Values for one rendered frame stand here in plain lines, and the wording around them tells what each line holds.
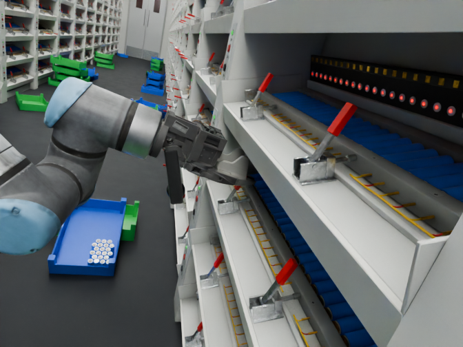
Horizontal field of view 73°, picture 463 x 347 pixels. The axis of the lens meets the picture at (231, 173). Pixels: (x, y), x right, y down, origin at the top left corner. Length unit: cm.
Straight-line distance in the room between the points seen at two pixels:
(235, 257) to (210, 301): 22
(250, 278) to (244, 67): 46
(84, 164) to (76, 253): 71
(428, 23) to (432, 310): 17
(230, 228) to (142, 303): 59
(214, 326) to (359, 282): 48
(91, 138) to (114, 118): 5
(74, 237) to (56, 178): 78
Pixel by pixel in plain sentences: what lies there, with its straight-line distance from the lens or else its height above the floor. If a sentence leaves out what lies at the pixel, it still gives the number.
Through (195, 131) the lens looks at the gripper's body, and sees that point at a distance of 56.
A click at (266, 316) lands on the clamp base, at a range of 45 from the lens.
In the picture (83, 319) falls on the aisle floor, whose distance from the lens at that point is 108.
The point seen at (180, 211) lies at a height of 10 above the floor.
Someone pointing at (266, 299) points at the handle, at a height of 52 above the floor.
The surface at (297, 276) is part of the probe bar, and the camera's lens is 47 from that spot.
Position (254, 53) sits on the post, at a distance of 74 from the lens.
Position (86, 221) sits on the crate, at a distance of 134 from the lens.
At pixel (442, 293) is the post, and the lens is 20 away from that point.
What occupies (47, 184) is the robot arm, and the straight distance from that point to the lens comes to 51.
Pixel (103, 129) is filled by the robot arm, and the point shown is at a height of 64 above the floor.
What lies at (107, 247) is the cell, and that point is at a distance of 119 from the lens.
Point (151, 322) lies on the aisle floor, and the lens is 107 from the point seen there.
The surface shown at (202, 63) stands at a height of 72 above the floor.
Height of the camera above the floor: 80
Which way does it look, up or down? 21 degrees down
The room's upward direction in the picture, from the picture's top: 14 degrees clockwise
